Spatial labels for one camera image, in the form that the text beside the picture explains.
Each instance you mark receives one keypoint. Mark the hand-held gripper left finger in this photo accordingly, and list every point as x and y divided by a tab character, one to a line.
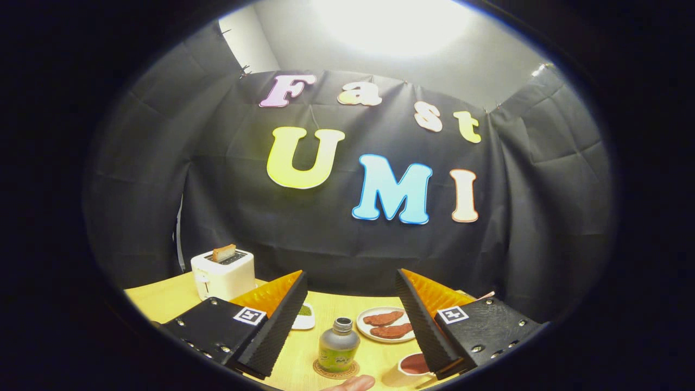
274	331

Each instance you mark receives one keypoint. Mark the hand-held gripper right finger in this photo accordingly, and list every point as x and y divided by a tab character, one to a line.
423	326

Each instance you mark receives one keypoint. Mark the round wooden coaster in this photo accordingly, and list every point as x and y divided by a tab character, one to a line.
320	370

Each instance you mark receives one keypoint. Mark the silver green juice bottle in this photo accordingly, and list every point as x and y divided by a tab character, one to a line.
338	347

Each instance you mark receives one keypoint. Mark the brown meat patty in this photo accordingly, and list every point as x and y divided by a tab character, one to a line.
392	330
383	318

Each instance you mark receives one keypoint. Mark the white divided bean dish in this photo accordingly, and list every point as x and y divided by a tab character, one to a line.
304	317

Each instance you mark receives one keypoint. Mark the round white plate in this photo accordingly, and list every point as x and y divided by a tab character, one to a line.
362	328

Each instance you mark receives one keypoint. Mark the pink striped straw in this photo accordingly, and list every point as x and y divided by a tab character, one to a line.
486	295

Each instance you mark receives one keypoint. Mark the white toaster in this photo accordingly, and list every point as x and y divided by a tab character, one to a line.
225	279

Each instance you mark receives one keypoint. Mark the toast slice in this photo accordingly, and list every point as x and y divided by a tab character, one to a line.
223	253

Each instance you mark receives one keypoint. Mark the black backdrop cloth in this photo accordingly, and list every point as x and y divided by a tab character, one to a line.
326	244

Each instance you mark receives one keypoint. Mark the wooden table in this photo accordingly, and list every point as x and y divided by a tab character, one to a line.
163	298

